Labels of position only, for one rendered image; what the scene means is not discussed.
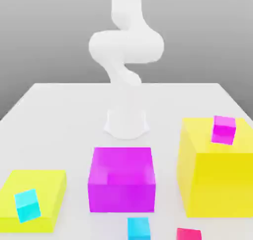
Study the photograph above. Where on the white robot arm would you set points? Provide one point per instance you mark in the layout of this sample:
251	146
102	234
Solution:
126	44

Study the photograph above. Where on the large magenta box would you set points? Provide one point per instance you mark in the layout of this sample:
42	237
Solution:
121	196

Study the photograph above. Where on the small cyan cube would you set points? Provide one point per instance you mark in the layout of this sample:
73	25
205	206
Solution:
27	206

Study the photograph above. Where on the small red cube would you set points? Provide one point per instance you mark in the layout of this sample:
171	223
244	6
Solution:
188	234

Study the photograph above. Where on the large lime yellow box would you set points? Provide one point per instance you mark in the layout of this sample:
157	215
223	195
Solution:
47	186

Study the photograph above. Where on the small blue cube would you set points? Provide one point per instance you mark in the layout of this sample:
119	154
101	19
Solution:
138	229

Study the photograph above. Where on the small magenta cube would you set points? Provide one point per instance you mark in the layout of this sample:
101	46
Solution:
223	130

